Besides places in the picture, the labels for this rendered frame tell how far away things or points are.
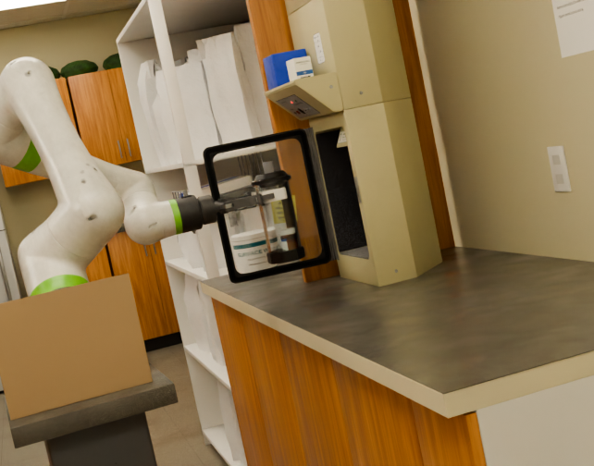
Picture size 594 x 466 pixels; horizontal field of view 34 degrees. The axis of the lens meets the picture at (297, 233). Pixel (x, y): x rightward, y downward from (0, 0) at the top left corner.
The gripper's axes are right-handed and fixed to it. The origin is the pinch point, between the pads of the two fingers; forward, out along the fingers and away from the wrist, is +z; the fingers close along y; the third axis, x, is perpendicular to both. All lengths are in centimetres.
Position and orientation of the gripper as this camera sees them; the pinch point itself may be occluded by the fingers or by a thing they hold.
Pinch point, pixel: (272, 194)
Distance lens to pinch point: 263.0
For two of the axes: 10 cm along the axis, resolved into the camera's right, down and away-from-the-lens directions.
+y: -2.8, -0.3, 9.6
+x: 2.1, 9.7, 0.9
